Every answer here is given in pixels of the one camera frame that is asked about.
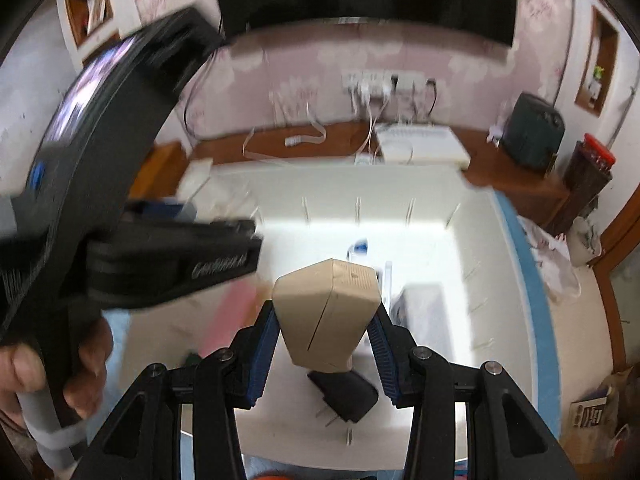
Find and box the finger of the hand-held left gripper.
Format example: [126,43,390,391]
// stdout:
[150,6,228,96]
[87,200,264,312]

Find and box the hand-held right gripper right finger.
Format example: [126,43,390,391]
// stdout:
[367,305,571,480]

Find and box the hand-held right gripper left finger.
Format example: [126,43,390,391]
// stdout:
[72,302,281,480]

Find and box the pink ruler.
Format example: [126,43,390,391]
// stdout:
[197,280,256,356]

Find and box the black charger adapter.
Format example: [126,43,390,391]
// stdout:
[306,370,379,426]

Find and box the clear rectangular case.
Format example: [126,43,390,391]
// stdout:
[395,282,446,341]

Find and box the white plastic storage bin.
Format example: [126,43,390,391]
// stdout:
[107,162,546,471]

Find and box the person's left hand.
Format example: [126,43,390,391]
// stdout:
[0,317,115,441]

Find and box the white paper card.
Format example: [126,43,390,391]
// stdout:
[177,159,213,198]

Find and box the wooden side cabinet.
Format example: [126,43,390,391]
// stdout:
[127,140,188,198]

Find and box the framed picture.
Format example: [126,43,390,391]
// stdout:
[82,0,108,36]

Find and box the orange round tape reel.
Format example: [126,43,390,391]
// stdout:
[247,469,306,480]

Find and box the white plastic bag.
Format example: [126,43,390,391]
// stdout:
[520,217,583,301]

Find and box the white plug-in chargers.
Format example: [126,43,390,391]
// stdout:
[357,82,396,103]

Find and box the long wooden television bench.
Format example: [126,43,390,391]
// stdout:
[190,120,571,231]

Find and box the white flat router box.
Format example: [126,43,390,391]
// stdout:
[375,125,472,168]

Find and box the dark green appliance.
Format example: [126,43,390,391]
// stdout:
[501,91,566,171]

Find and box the black vase with red top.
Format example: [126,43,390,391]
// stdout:
[542,132,616,236]

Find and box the small spray bottle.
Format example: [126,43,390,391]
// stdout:
[587,65,606,101]

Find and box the black television cable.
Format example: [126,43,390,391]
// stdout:
[182,50,221,139]

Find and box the white cable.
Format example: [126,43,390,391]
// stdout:
[242,95,391,166]

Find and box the white wall outlet strip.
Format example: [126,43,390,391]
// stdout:
[342,71,426,92]

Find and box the glass door with wooden frame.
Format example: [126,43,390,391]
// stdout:
[592,180,640,376]

